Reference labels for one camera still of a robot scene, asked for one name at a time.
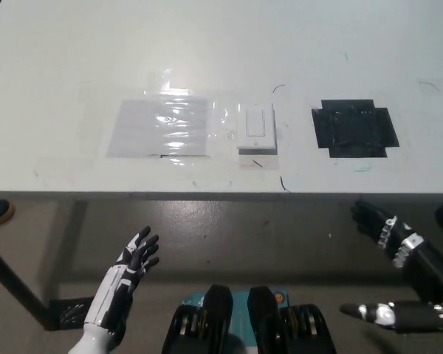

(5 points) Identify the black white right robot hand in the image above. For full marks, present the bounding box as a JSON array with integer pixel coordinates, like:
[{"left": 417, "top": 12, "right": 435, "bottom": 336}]
[{"left": 338, "top": 200, "right": 443, "bottom": 332}]

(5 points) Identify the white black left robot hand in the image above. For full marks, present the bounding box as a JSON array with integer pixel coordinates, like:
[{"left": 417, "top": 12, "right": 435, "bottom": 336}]
[{"left": 82, "top": 226, "right": 160, "bottom": 339}]

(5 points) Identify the black table foot plate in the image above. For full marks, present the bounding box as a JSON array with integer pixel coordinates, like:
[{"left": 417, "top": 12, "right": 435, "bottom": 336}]
[{"left": 49, "top": 297, "right": 92, "bottom": 330}]

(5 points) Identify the grey upright table leg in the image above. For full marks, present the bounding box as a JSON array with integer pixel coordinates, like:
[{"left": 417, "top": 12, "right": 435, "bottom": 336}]
[{"left": 58, "top": 198, "right": 89, "bottom": 299}]

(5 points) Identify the black tape patch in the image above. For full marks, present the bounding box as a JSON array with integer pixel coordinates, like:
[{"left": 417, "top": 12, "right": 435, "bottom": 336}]
[{"left": 310, "top": 98, "right": 401, "bottom": 159}]

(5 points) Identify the clear plastic film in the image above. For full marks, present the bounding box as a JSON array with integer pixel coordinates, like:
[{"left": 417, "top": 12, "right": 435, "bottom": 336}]
[{"left": 208, "top": 98, "right": 241, "bottom": 141}]

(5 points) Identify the clear tape strip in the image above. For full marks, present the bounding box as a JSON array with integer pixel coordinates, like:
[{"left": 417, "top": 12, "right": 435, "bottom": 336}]
[{"left": 146, "top": 68, "right": 195, "bottom": 97}]

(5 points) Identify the white wall light switch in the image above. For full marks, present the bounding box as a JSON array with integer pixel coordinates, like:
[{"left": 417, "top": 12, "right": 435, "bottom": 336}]
[{"left": 236, "top": 103, "right": 279, "bottom": 156}]

